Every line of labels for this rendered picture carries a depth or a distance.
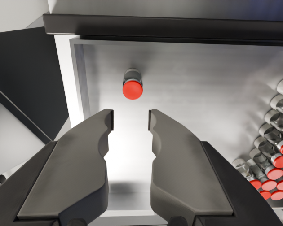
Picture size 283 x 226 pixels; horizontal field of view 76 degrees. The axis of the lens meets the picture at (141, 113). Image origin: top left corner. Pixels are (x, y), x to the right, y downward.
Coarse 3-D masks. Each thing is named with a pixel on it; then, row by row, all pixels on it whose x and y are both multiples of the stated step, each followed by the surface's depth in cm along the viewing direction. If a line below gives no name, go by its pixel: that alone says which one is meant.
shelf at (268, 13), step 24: (48, 0) 18; (72, 0) 18; (96, 0) 18; (120, 0) 19; (144, 0) 19; (168, 0) 19; (192, 0) 19; (216, 0) 19; (240, 0) 19; (264, 0) 19; (72, 72) 22; (72, 96) 23; (72, 120) 25
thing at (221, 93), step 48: (96, 48) 20; (144, 48) 21; (192, 48) 21; (240, 48) 18; (96, 96) 23; (144, 96) 24; (192, 96) 24; (240, 96) 24; (144, 144) 27; (240, 144) 28; (144, 192) 32
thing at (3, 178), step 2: (0, 176) 133; (2, 176) 134; (4, 176) 136; (0, 178) 132; (2, 178) 133; (4, 178) 135; (0, 180) 132; (2, 180) 133; (4, 180) 135; (0, 182) 132; (2, 182) 133; (0, 184) 133
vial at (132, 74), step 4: (128, 72) 20; (132, 72) 20; (136, 72) 20; (124, 76) 20; (128, 76) 19; (132, 76) 19; (136, 76) 19; (140, 76) 20; (124, 80) 19; (128, 80) 18; (136, 80) 18; (140, 80) 19
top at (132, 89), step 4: (132, 80) 18; (124, 84) 18; (128, 84) 18; (132, 84) 18; (136, 84) 18; (140, 84) 18; (124, 88) 18; (128, 88) 18; (132, 88) 18; (136, 88) 18; (140, 88) 18; (124, 92) 18; (128, 92) 18; (132, 92) 18; (136, 92) 18; (140, 92) 18; (128, 96) 18; (132, 96) 18; (136, 96) 18; (140, 96) 19
